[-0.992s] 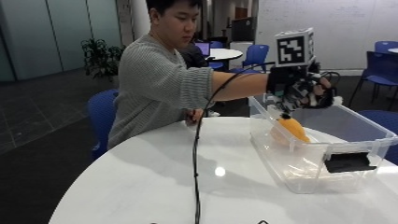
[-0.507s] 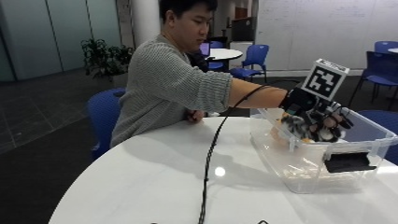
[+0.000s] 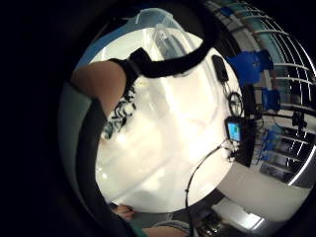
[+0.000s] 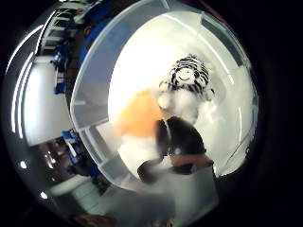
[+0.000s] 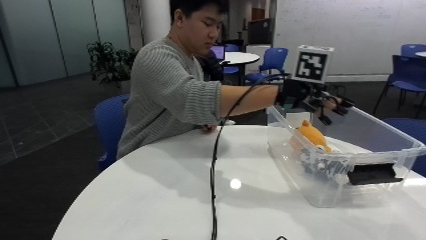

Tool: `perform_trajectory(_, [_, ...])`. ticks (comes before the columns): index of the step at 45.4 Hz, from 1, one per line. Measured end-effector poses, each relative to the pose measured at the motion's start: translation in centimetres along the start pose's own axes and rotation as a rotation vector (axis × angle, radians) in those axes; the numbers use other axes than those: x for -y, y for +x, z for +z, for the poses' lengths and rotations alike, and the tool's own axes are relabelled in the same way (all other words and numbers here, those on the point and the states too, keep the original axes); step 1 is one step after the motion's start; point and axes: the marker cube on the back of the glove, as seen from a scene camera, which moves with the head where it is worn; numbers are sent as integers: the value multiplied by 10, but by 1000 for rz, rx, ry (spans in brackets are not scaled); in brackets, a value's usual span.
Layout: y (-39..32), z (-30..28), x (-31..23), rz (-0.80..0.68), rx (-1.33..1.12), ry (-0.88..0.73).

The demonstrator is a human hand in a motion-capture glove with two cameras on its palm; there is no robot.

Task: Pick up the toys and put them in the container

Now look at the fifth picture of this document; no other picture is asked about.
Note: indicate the white cube with black markers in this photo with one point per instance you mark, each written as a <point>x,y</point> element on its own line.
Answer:
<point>313,63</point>

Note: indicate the blue chair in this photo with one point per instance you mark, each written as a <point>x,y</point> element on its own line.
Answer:
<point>274,59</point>
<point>108,123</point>
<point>407,78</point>
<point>230,68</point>
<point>413,49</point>

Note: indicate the black cabinet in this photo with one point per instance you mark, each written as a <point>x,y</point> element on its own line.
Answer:
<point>260,31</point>

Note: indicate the green potted plant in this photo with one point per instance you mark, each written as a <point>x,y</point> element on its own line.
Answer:
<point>106,63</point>

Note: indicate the open laptop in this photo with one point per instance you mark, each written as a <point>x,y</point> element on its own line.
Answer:
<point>217,52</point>

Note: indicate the orange soft toy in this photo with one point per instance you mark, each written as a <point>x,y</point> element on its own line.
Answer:
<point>313,135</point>

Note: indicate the black backpack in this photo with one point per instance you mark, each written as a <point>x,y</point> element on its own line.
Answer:
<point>212,68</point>

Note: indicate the black and white patterned toy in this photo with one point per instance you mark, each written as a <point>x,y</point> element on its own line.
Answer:
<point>323,165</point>

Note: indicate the the person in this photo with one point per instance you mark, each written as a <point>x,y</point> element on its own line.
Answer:
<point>164,86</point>

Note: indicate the round white table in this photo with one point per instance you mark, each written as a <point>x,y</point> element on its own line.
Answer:
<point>241,57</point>

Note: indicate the clear plastic storage bin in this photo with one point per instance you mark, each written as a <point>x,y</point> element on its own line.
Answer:
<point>377,133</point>

